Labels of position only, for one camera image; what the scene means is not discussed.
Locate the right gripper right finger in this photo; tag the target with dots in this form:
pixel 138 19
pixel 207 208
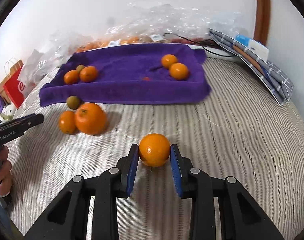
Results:
pixel 241 217

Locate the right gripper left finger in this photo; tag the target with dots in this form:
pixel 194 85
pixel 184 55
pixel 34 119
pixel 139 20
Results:
pixel 67 215

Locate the green-yellow small fruit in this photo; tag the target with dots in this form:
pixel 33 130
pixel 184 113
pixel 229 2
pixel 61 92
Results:
pixel 79 68
pixel 73 102

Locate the large orange mandarin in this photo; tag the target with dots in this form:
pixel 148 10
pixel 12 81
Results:
pixel 88 74

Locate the person's left hand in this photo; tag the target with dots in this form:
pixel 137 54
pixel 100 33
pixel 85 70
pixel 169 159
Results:
pixel 5 172

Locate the wooden chair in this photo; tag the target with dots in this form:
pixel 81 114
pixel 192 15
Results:
pixel 11 67

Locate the red paper shopping bag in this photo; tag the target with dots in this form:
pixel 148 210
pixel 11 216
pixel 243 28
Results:
pixel 16 90

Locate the white plastic bag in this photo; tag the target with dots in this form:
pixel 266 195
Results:
pixel 29 68

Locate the striped quilted mattress cover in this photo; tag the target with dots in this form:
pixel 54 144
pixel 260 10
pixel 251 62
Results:
pixel 238 130

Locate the bag of oranges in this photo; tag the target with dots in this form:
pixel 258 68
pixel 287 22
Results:
pixel 102 44

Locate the blue checked folded cloth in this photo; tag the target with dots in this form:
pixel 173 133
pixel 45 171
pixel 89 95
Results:
pixel 275 80

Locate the purple towel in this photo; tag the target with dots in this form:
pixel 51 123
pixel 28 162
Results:
pixel 121 69

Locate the clear plastic bags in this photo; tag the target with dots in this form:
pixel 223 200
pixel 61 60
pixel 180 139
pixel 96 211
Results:
pixel 176 24

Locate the bag of brown nuts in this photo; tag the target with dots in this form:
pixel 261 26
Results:
pixel 153 38

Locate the blue white box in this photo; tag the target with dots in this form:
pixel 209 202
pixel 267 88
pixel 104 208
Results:
pixel 256 47

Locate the brown wooden door frame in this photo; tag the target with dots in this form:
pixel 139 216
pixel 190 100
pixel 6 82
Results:
pixel 262 23

